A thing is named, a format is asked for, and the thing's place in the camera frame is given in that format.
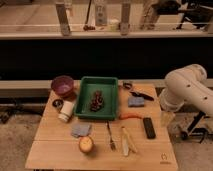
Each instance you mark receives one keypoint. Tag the purple bowl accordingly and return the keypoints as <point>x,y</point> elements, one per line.
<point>62,85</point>

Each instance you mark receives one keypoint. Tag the grey folded cloth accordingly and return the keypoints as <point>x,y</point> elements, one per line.
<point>80,130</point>

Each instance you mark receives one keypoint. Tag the dark grape bunch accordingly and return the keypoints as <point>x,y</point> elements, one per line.
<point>97,101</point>

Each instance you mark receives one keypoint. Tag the metal fork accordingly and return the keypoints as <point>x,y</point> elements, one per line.
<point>112,143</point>

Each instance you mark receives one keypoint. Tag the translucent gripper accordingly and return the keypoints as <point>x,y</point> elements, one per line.
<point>166,118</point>

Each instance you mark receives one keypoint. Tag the dark ring tape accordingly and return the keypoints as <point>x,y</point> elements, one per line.
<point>127,85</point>

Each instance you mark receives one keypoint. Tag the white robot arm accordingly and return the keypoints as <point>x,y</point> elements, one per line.
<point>186,85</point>

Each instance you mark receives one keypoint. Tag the green plastic tray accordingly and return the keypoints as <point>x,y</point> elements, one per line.
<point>109,88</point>

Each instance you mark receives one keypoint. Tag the yellow apple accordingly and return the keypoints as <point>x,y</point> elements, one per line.
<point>86,144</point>

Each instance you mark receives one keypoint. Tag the yellow peeled banana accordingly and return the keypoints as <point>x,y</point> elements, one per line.
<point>127,142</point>

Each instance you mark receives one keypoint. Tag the small black round lid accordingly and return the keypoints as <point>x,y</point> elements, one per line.
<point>57,103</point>

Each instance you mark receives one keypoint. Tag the white cup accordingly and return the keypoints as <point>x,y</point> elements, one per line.
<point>66,111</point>

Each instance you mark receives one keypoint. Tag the black eraser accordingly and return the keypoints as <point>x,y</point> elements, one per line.
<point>149,129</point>

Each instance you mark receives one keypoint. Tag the blue-grey sponge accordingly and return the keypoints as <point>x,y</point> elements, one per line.
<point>136,101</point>

